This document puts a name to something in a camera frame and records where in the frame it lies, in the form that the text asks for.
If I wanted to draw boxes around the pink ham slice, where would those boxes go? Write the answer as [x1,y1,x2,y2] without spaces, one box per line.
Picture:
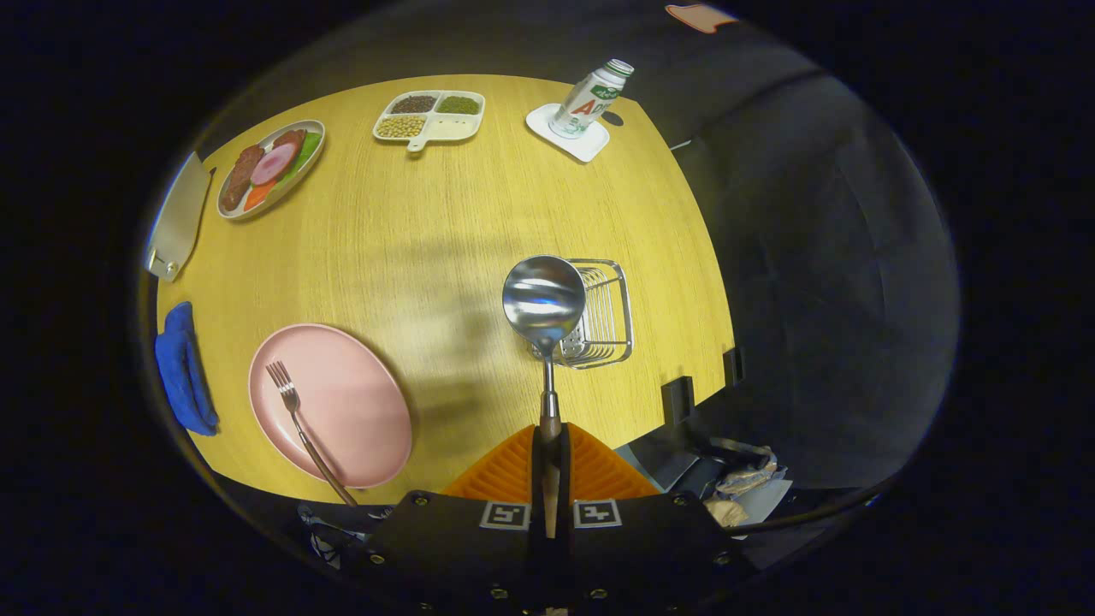
[251,141,299,186]

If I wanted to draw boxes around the white square coaster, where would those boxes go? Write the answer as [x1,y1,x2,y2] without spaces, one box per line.
[525,104,611,163]

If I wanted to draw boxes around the metal fork wooden handle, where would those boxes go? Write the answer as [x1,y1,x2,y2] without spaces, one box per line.
[266,360,358,507]

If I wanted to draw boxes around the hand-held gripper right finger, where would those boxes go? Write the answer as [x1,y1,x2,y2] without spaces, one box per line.
[547,423,758,616]

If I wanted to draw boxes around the black cable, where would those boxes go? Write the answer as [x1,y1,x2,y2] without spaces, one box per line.
[727,489,882,536]

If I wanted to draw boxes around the blue cloth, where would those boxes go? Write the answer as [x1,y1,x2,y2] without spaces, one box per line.
[155,301,219,436]

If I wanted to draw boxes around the white divided bean dish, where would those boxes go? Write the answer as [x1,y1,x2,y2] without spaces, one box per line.
[373,90,486,152]

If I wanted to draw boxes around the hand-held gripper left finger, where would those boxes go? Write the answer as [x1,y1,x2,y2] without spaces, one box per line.
[342,423,548,616]

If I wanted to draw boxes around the green lettuce leaf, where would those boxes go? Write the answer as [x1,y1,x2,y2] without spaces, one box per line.
[278,131,323,185]

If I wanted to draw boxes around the pink round plate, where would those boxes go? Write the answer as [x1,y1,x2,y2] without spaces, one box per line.
[248,323,413,489]

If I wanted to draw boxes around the crumpled paper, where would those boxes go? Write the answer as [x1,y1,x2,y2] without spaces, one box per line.
[706,462,792,527]

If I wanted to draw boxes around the metal wire basket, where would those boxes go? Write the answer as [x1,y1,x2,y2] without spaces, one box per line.
[530,258,634,370]

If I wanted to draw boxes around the white toaster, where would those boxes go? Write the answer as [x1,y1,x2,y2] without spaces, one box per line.
[144,152,213,282]

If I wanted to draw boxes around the white oval plate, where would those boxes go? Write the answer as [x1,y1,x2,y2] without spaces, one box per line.
[216,120,326,221]

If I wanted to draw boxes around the metal spoon wooden handle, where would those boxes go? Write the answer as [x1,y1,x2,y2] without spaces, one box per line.
[502,255,588,540]

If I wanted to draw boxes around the long brown meat patty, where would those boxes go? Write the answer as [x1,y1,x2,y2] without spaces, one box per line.
[221,145,266,211]

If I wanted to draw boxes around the white drink bottle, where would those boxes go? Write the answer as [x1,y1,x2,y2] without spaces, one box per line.
[549,59,635,139]

